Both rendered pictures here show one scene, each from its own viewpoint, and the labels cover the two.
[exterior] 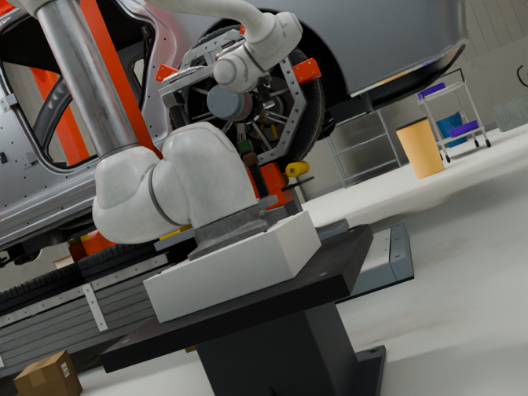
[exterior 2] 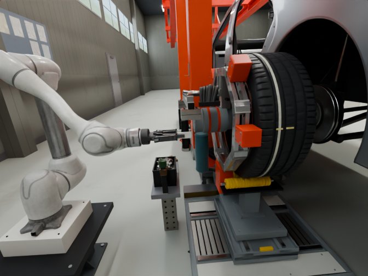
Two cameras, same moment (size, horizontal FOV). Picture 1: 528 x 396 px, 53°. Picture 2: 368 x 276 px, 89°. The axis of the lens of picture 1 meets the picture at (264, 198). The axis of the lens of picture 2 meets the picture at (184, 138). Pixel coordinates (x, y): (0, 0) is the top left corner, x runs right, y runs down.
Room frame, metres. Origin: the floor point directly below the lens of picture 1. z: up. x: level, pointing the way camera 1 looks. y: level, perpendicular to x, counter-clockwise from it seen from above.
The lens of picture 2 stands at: (1.63, -0.94, 1.08)
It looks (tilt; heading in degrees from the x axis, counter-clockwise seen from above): 18 degrees down; 72
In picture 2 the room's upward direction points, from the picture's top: 3 degrees counter-clockwise
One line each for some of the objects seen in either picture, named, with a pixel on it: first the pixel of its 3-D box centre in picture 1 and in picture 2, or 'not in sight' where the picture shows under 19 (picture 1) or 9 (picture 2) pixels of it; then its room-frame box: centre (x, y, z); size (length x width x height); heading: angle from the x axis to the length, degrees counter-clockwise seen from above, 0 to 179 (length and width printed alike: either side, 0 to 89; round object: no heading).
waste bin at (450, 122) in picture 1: (453, 129); not in sight; (9.19, -3.50, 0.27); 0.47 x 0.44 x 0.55; 73
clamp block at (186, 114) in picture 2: not in sight; (190, 113); (1.93, -0.15, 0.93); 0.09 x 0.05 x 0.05; 165
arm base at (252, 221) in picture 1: (239, 225); (45, 217); (1.17, 0.07, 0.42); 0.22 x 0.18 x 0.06; 81
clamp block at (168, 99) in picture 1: (173, 99); (185, 103); (2.02, 0.18, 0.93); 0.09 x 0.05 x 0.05; 165
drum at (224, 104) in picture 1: (230, 102); (212, 120); (2.10, -0.02, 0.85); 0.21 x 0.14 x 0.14; 165
